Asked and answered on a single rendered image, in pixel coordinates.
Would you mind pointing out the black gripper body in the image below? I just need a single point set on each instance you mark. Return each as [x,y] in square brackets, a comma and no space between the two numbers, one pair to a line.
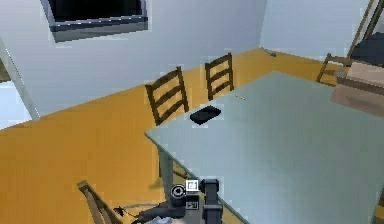
[178,194]

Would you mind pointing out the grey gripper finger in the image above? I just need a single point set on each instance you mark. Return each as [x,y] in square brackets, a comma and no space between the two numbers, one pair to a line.
[118,210]

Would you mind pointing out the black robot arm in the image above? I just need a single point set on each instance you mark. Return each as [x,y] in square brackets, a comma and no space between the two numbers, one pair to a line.
[212,201]

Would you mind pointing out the brown wooden chair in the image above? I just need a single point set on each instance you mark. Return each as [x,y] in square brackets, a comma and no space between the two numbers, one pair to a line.
[96,202]
[334,60]

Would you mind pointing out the dark brown slatted chair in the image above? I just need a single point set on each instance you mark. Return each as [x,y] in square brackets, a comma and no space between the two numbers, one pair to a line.
[165,79]
[218,63]

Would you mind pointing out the black flat box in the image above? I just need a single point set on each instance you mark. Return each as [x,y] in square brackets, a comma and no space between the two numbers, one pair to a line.
[205,115]

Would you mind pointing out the pale grey table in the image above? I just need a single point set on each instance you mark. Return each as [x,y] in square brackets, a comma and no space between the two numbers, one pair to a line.
[283,150]

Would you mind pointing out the small thin pen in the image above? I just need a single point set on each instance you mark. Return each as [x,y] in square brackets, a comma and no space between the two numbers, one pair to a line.
[240,97]

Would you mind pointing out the white framed window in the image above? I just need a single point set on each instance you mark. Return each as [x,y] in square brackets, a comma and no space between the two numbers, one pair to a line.
[13,103]

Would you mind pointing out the small grey floor object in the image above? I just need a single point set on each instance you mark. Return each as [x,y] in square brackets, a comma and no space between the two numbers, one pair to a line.
[268,52]

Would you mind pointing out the brown wooden chest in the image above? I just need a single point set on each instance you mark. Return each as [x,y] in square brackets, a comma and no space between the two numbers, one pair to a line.
[360,90]

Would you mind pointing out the black cushion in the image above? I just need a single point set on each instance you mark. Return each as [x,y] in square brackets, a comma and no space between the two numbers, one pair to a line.
[368,50]

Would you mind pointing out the black wall television set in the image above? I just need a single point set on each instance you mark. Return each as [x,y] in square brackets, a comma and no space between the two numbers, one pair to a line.
[96,11]

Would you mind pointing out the brown wooden frame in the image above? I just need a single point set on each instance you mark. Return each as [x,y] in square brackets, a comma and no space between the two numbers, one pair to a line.
[361,28]

